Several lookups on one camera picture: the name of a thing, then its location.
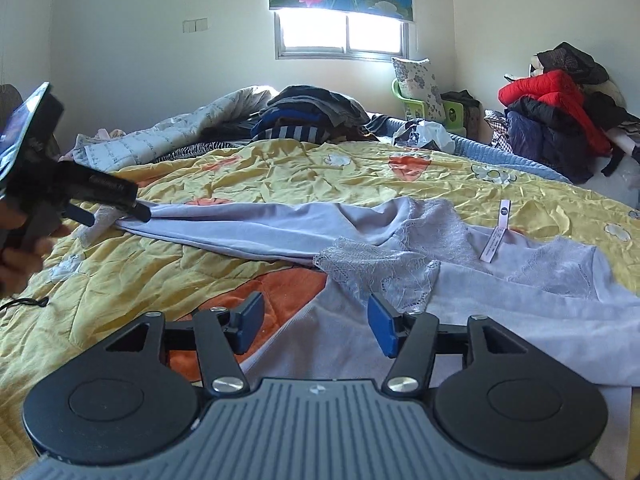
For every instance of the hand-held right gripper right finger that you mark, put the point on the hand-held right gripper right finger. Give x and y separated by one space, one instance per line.
382 327

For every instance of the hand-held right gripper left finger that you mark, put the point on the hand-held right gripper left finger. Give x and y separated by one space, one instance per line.
252 317

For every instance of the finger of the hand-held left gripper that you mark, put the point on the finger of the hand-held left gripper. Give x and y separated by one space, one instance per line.
137 212
82 217

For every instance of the lavender lace-trimmed garment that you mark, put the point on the lavender lace-trimmed garment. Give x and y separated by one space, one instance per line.
310 220

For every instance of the pile of dark clothes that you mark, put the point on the pile of dark clothes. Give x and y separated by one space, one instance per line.
310 110

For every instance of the person's left hand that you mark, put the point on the person's left hand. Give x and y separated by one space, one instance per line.
20 265

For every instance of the pink cloth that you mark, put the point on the pink cloth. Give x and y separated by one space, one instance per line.
107 135

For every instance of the zebra-striped cloth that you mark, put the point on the zebra-striped cloth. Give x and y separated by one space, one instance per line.
190 151

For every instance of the grey printed quilt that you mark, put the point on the grey printed quilt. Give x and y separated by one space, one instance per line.
170 127

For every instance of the yellow flower-print quilt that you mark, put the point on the yellow flower-print quilt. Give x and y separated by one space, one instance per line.
300 170

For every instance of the white plastic bag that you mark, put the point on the white plastic bag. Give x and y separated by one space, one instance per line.
425 134

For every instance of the blue knit bed mat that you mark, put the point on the blue knit bed mat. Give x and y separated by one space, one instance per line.
500 157

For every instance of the green plastic stool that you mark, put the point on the green plastic stool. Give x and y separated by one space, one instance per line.
415 107

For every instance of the dark bag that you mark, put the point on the dark bag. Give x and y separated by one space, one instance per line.
462 102

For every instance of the floral pillow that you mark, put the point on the floral pillow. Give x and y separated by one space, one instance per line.
417 82

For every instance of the window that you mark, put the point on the window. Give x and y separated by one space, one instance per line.
312 35

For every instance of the red down jacket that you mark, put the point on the red down jacket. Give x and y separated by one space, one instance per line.
550 87

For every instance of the black jacket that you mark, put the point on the black jacket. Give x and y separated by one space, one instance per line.
575 62

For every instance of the wall switch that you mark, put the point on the wall switch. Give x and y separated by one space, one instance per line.
195 26

